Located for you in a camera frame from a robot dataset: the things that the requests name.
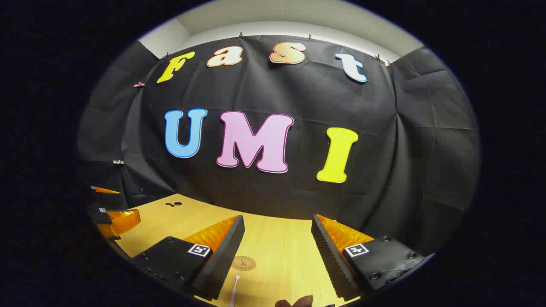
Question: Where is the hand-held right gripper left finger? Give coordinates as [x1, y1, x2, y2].
[130, 214, 246, 301]

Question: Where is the black backdrop cloth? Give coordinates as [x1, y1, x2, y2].
[77, 35, 482, 256]

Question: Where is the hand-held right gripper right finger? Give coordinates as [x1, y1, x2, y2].
[311, 214, 427, 301]

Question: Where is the round brown coaster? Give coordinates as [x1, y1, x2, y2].
[232, 256, 257, 272]

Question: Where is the white toothbrush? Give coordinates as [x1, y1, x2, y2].
[229, 275, 241, 307]

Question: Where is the wooden desktop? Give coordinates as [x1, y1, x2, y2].
[113, 193, 376, 307]

